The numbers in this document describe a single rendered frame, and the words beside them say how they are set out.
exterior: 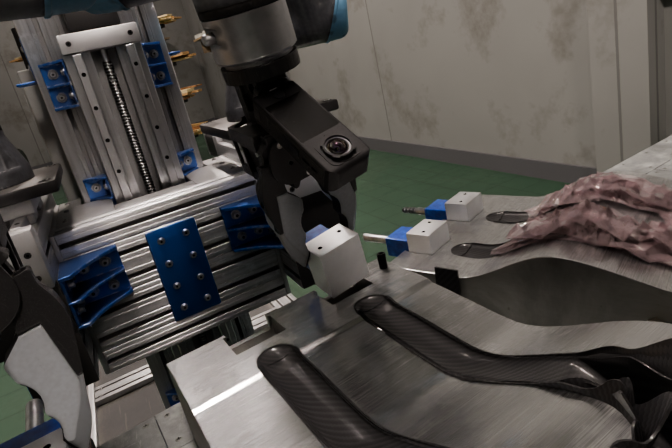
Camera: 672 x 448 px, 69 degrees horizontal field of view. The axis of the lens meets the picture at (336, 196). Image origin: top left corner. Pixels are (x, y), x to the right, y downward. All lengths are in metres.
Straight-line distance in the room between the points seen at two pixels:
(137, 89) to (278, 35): 0.62
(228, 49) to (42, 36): 0.71
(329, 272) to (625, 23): 2.47
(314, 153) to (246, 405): 0.21
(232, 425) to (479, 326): 0.22
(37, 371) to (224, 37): 0.27
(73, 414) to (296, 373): 0.18
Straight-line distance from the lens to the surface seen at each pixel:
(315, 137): 0.41
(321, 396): 0.43
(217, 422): 0.43
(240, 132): 0.49
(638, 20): 2.80
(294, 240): 0.49
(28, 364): 0.34
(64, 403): 0.35
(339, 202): 0.51
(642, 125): 2.88
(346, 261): 0.51
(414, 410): 0.38
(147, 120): 1.02
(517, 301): 0.58
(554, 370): 0.37
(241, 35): 0.42
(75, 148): 1.09
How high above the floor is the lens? 1.14
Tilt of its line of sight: 17 degrees down
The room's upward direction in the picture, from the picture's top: 13 degrees counter-clockwise
